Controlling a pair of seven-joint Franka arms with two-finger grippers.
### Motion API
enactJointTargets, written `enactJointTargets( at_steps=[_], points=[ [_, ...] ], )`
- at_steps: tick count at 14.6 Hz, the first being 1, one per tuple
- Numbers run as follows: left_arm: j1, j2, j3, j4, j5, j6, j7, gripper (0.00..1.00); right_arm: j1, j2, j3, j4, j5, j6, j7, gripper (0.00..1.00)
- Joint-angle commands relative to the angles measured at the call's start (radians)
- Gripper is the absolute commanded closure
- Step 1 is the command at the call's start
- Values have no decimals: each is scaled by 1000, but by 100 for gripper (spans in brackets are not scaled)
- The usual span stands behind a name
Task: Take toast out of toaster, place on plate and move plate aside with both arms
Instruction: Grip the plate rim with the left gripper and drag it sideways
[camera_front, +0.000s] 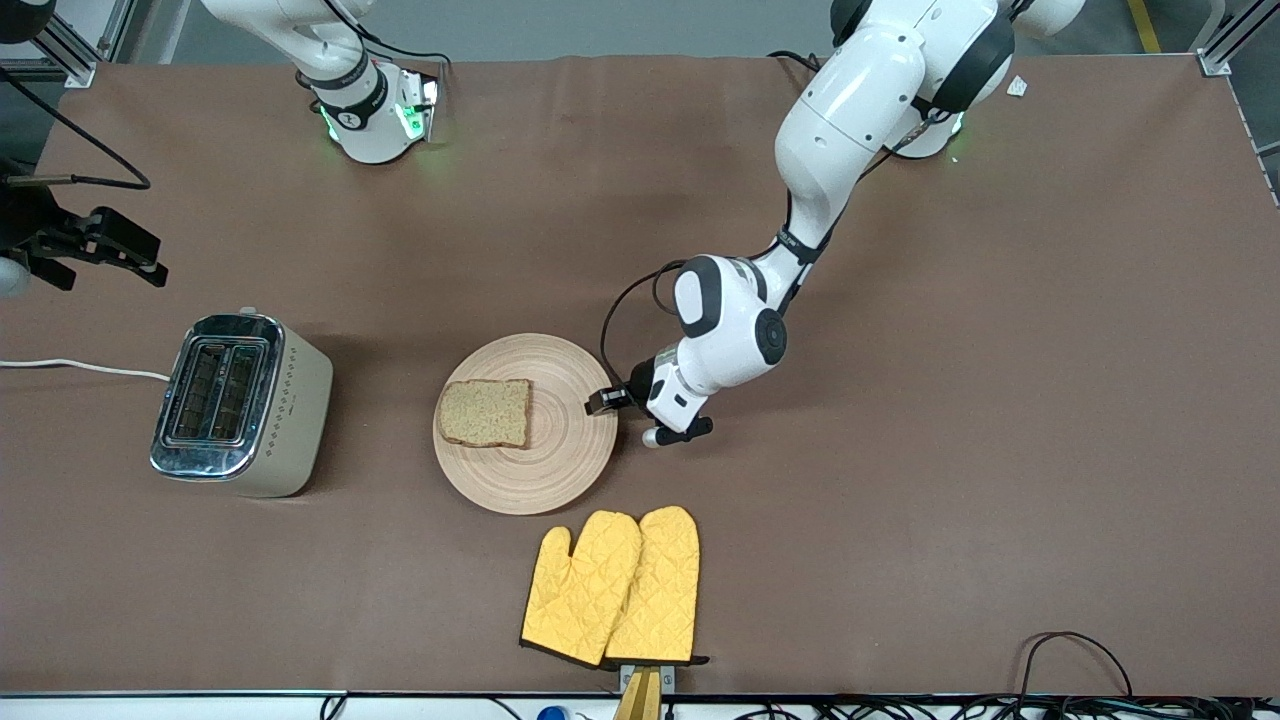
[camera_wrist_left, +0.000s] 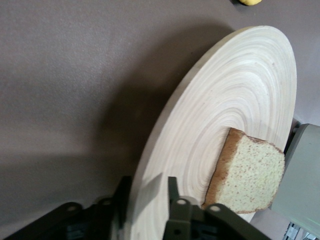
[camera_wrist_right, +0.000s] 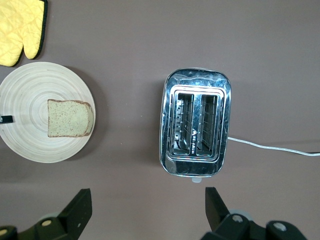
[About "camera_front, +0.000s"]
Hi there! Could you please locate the aluminium frame profile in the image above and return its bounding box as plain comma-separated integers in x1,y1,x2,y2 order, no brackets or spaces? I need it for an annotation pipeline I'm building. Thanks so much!
1195,0,1280,77
0,0,137,89

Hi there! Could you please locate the slice of brown toast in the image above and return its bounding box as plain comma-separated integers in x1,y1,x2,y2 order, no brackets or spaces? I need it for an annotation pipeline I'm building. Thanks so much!
437,378,532,450

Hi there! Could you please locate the chrome and beige toaster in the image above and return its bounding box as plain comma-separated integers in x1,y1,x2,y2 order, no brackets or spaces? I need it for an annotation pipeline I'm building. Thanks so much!
150,305,334,499

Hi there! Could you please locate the black cable bundle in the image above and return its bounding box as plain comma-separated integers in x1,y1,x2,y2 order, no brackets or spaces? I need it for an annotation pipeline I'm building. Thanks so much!
665,694,1280,720

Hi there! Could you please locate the round wooden plate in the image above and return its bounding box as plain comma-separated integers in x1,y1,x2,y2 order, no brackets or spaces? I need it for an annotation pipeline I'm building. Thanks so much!
432,333,620,516

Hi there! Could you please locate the white toaster power cable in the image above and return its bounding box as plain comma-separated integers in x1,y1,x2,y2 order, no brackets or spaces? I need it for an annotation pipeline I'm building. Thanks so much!
0,358,172,383

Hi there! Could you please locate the table cover cloth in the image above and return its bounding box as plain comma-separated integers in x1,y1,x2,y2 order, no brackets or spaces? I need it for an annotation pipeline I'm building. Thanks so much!
0,52,1280,697

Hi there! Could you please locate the yellow quilted oven mitt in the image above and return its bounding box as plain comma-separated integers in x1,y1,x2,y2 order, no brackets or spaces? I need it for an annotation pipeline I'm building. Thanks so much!
603,506,709,668
520,511,643,669

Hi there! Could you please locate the black looped cable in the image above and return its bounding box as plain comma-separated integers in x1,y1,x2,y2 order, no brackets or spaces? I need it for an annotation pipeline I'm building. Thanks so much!
1018,631,1136,701

